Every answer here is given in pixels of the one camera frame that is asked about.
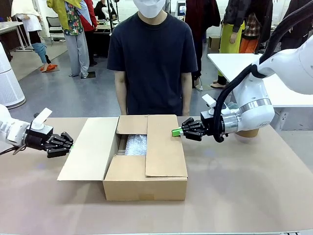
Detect person in navy t-shirt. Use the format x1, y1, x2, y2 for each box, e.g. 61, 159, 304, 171
107, 0, 199, 117

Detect mannequin cream top blue trousers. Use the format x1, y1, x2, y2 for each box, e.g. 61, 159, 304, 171
11, 0, 53, 71

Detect white cylindrical air purifier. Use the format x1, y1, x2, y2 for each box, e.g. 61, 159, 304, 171
0, 41, 26, 109

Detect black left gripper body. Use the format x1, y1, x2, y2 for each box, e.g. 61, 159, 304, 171
25, 125, 55, 150

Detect mannequin in maroon dress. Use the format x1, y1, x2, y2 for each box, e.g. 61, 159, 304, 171
185, 0, 221, 90

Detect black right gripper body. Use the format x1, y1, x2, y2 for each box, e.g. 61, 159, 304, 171
200, 111, 225, 138

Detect grey metal table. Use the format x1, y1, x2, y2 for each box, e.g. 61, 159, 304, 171
0, 21, 24, 52

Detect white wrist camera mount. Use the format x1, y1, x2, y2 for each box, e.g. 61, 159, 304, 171
29, 107, 53, 130
201, 94, 218, 115

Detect black right arm cable sleeve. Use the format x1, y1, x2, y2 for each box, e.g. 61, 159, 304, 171
211, 0, 313, 143

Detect brown cardboard shipping box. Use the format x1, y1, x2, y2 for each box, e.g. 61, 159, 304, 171
57, 114, 188, 202

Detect mannequin yellow jacket floral shirt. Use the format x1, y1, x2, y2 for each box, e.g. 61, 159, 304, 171
46, 0, 93, 78

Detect clear bubble wrap bundle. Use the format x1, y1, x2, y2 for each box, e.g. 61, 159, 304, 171
124, 133, 148, 156

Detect computer monitor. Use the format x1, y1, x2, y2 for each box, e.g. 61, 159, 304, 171
177, 1, 188, 15

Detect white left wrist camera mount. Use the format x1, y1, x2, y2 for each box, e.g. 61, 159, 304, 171
29, 107, 53, 130

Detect white face mask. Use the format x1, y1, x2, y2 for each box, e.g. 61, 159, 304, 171
133, 0, 166, 19

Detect brown packing tape roll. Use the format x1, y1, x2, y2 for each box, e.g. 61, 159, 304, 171
234, 128, 260, 144

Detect person's left forearm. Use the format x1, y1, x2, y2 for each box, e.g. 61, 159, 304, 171
180, 71, 193, 117

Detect small closed cardboard box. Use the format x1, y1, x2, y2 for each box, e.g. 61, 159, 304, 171
207, 35, 221, 52

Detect orange slippers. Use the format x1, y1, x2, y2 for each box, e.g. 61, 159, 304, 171
40, 64, 59, 73

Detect black office chair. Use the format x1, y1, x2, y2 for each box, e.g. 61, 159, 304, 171
45, 16, 65, 43

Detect white side table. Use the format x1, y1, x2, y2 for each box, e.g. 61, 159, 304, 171
207, 52, 313, 132

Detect mannequin plaid shirt orange trousers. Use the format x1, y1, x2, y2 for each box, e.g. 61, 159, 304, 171
239, 0, 274, 54

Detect person's right forearm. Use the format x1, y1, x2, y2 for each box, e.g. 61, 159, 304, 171
114, 71, 129, 116

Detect mannequin with yellow skirt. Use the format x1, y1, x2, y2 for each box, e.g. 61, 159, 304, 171
210, 0, 247, 89

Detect person in red top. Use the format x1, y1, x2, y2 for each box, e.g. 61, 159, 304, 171
80, 0, 99, 67

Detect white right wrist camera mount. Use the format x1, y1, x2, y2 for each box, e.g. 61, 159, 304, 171
201, 94, 218, 115

